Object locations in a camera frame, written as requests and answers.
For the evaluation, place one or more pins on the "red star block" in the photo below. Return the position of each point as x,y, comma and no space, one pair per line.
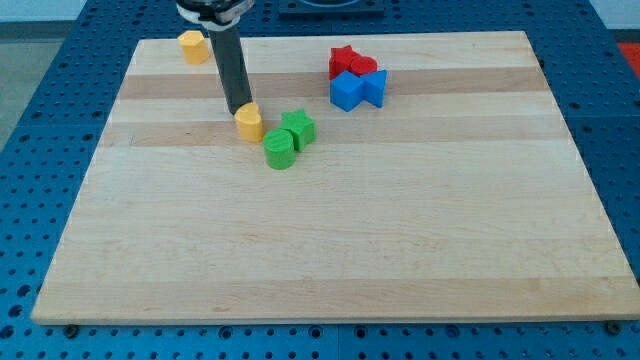
340,60

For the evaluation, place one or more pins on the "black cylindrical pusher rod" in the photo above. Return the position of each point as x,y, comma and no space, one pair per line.
230,61

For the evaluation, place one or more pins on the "yellow heart block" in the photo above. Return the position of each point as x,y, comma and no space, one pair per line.
249,122

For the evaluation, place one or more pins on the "red cylinder block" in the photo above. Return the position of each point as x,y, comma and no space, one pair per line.
363,65

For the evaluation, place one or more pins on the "yellow hexagon block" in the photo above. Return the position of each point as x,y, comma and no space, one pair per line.
193,46

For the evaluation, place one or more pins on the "light wooden board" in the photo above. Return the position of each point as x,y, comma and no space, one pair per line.
462,199

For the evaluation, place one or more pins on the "blue triangle block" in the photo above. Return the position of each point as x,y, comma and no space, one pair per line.
374,87

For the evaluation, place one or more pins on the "blue cube block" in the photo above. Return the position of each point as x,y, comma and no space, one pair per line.
346,91

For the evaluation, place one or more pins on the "green star block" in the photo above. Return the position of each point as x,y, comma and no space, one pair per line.
301,126

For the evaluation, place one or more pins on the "green cylinder block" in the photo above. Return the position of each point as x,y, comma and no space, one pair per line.
279,149

